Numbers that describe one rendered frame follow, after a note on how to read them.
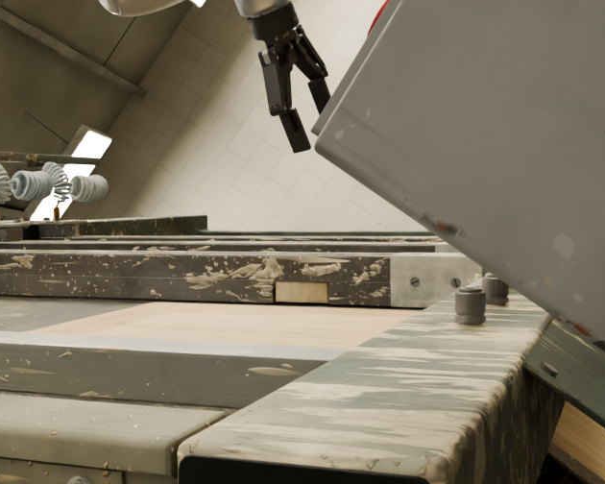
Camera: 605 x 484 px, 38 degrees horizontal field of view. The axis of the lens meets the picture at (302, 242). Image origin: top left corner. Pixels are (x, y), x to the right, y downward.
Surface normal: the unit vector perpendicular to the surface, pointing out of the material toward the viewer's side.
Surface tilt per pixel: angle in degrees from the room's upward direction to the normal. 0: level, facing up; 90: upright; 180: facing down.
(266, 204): 90
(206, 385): 90
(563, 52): 90
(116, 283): 90
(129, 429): 55
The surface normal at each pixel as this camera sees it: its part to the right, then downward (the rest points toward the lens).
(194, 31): -0.26, -0.09
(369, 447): -0.02, -1.00
